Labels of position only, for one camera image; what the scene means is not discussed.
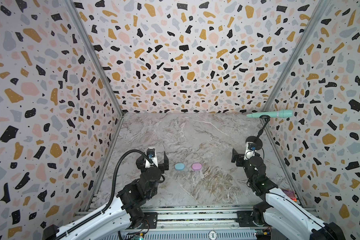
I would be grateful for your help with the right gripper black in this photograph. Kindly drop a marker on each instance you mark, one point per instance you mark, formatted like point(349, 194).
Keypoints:
point(236, 156)

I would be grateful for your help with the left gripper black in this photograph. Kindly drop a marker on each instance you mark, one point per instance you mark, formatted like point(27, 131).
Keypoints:
point(163, 167)

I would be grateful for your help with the blue earbud charging case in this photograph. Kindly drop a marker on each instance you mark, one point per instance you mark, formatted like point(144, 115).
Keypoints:
point(179, 166)

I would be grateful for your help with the pink earbud charging case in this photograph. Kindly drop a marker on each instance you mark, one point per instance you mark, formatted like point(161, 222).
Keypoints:
point(196, 166)

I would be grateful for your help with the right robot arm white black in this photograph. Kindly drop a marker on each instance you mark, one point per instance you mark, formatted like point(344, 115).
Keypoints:
point(278, 210)

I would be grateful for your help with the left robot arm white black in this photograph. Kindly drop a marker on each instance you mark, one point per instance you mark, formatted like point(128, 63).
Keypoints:
point(123, 210)

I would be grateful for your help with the black microphone stand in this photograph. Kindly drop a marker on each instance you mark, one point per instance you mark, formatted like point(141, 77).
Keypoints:
point(256, 139)

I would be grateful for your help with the pink orange card box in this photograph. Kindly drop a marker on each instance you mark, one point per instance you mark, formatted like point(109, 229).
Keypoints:
point(291, 194)

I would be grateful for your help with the mint green microphone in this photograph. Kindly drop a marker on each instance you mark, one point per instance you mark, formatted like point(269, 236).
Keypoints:
point(275, 114)

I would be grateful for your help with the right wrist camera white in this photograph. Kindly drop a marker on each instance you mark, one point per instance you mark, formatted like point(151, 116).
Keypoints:
point(250, 150)

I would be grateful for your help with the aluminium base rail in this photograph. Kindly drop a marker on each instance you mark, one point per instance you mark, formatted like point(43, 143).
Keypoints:
point(195, 223)

